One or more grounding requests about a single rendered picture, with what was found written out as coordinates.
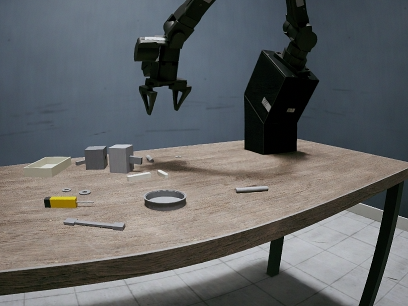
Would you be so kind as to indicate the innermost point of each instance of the beige open rectangular tray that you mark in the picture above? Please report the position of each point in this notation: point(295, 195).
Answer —
point(47, 167)

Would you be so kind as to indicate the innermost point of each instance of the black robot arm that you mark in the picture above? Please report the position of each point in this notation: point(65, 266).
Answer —
point(180, 25)

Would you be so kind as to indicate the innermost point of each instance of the white cylinder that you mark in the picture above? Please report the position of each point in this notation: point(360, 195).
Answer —
point(149, 159)

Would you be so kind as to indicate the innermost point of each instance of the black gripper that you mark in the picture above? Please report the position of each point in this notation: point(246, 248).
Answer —
point(167, 76)

